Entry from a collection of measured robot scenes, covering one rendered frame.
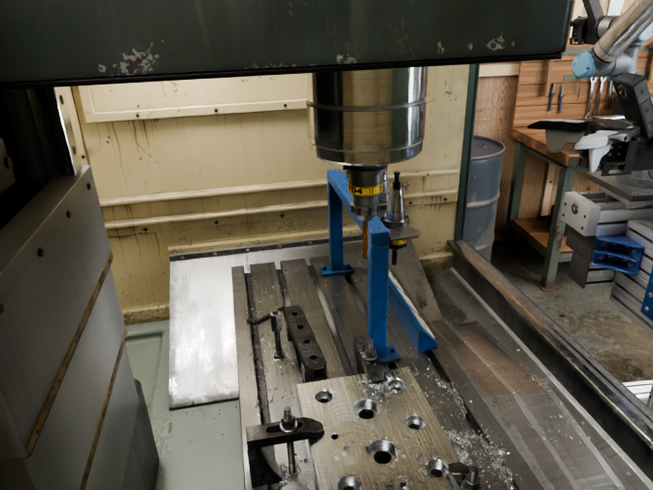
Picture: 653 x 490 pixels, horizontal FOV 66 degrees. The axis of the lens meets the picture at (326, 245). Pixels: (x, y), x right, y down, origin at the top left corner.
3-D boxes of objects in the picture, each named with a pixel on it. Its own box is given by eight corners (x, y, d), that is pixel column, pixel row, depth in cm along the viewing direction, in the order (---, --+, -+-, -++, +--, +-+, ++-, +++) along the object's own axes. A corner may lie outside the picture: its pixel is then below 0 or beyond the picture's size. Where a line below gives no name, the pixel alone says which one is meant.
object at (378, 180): (343, 187, 74) (343, 166, 73) (375, 184, 75) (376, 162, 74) (354, 198, 70) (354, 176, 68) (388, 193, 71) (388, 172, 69)
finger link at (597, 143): (588, 181, 76) (611, 167, 82) (596, 142, 74) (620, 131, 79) (567, 176, 78) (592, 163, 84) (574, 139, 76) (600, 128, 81)
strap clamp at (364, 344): (367, 374, 112) (367, 318, 106) (385, 417, 100) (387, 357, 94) (353, 377, 112) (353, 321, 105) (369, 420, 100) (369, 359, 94)
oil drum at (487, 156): (476, 252, 367) (489, 131, 329) (501, 294, 312) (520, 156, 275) (394, 254, 368) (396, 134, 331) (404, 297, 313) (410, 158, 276)
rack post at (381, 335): (393, 346, 121) (396, 234, 108) (400, 361, 116) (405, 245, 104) (353, 353, 119) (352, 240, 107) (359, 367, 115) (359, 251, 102)
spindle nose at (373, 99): (297, 142, 75) (292, 57, 70) (397, 133, 79) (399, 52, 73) (324, 172, 61) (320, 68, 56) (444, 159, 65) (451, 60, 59)
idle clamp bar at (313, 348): (302, 325, 131) (300, 303, 128) (330, 390, 108) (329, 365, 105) (283, 329, 130) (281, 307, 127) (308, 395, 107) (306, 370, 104)
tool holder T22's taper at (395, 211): (383, 214, 112) (384, 185, 109) (403, 213, 112) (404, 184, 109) (387, 222, 108) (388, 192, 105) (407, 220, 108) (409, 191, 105)
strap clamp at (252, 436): (323, 459, 92) (320, 396, 85) (326, 473, 89) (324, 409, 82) (251, 472, 89) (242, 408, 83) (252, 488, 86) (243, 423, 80)
